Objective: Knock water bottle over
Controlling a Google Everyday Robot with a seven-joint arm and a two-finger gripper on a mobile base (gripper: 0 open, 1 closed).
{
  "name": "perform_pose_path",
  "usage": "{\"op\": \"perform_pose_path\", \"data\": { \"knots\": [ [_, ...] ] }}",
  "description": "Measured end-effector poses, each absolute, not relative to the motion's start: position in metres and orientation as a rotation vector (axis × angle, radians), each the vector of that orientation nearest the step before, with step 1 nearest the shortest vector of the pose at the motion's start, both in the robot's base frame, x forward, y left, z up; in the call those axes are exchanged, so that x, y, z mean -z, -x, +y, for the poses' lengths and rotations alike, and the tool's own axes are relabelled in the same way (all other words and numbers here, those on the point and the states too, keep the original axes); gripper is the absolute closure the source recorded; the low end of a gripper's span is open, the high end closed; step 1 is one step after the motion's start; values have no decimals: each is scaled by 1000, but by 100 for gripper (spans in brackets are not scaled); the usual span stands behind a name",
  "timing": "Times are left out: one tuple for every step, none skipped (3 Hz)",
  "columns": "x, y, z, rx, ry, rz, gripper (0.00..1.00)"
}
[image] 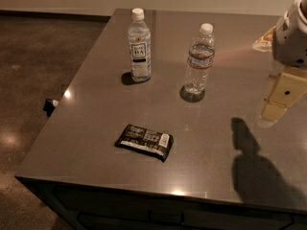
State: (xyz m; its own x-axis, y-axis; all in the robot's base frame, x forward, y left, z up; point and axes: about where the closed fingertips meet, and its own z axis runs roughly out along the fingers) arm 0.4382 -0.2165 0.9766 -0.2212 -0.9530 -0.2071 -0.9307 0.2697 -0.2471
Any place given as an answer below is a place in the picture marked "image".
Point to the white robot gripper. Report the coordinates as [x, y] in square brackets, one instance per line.
[290, 43]

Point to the black snack wrapper packet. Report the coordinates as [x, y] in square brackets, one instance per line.
[147, 141]

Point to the clear bottle with red-blue label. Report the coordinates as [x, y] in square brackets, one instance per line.
[199, 60]

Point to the yellow-white snack packet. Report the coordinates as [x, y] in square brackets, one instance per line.
[264, 43]

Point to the clear bottle with white label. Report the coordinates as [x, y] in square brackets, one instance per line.
[139, 37]

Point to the black object beside table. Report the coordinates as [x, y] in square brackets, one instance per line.
[50, 105]

